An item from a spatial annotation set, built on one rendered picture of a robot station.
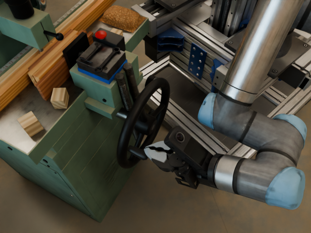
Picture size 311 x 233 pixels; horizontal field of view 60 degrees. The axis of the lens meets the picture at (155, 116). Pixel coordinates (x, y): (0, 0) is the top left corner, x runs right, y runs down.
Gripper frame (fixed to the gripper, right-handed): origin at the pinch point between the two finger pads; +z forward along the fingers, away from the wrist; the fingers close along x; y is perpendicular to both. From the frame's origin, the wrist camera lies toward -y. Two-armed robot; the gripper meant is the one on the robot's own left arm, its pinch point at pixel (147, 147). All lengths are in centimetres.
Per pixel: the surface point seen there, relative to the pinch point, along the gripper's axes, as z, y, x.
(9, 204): 105, 43, -30
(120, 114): 15.0, -2.5, 7.4
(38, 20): 21.9, -34.6, 7.2
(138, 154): 2.0, 0.6, -2.3
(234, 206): 12, 92, 32
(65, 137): 23.1, -6.1, -6.9
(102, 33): 13.2, -25.0, 15.6
